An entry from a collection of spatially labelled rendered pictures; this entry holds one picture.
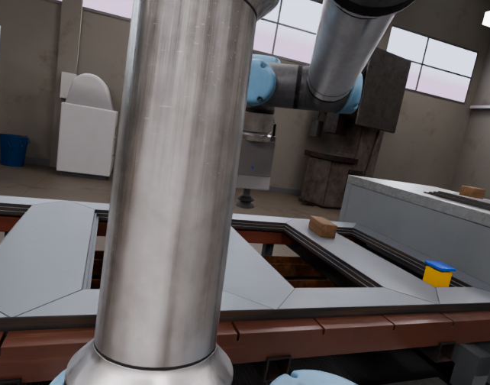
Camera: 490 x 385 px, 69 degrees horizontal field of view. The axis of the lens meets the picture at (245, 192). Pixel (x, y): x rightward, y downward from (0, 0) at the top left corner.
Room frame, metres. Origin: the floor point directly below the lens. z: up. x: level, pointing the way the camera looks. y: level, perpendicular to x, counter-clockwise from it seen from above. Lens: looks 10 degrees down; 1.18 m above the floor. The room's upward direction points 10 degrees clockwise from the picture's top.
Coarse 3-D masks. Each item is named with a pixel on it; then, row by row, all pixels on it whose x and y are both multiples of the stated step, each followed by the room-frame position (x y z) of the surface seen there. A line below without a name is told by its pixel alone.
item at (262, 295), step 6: (264, 288) 0.74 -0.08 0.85; (270, 288) 0.74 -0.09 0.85; (276, 288) 0.75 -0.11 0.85; (282, 288) 0.76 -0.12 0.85; (288, 288) 0.76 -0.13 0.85; (294, 288) 0.77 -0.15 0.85; (240, 294) 0.69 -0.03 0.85; (246, 294) 0.69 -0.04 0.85; (252, 294) 0.70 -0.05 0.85; (258, 294) 0.70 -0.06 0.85; (264, 294) 0.71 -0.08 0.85; (270, 294) 0.71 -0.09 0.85; (276, 294) 0.72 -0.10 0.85; (282, 294) 0.72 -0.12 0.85; (288, 294) 0.73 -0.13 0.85; (252, 300) 0.67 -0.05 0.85; (258, 300) 0.68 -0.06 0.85; (264, 300) 0.68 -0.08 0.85; (270, 300) 0.68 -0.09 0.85; (276, 300) 0.69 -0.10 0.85; (282, 300) 0.69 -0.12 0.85
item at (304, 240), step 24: (96, 216) 1.11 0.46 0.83; (360, 240) 1.44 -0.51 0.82; (336, 264) 1.04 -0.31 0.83; (408, 264) 1.20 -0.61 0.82; (240, 312) 0.62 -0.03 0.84; (264, 312) 0.64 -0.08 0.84; (288, 312) 0.66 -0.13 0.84; (312, 312) 0.68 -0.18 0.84; (336, 312) 0.71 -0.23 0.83; (360, 312) 0.73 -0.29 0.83; (384, 312) 0.76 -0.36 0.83; (408, 312) 0.78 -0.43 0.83; (432, 312) 0.81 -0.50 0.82
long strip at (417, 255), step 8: (368, 232) 1.47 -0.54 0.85; (376, 232) 1.50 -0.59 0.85; (384, 240) 1.38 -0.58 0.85; (392, 240) 1.41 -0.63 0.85; (400, 248) 1.29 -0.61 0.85; (408, 248) 1.31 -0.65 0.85; (416, 256) 1.22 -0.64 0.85; (424, 256) 1.24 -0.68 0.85; (456, 272) 1.11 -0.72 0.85; (464, 280) 1.04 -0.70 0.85; (472, 280) 1.05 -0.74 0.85; (480, 280) 1.06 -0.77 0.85; (480, 288) 0.99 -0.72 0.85; (488, 288) 1.00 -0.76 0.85
